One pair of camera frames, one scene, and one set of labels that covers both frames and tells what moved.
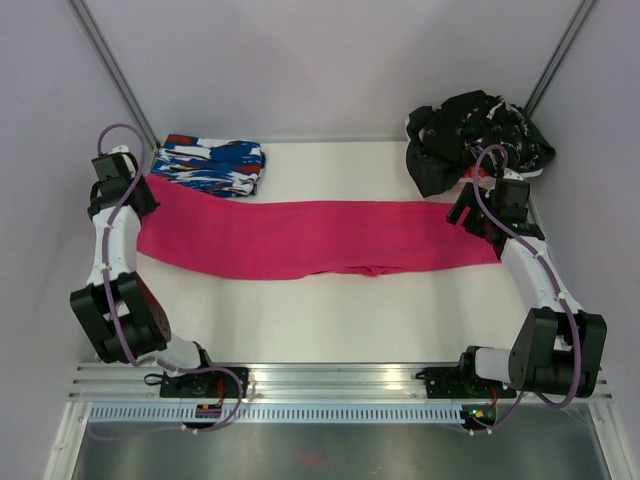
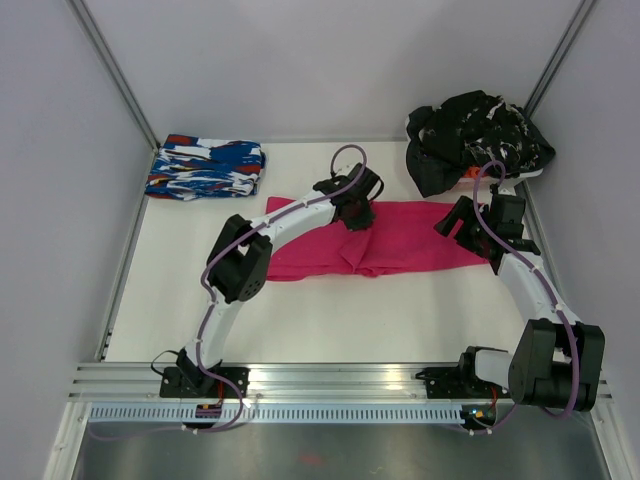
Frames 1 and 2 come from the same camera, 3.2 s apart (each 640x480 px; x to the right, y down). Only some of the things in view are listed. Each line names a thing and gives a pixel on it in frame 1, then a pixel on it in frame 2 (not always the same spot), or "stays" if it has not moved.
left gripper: [151, 204] → [363, 223]
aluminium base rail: [279, 383] stays
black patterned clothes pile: [444, 141] stays
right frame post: [575, 25] stays
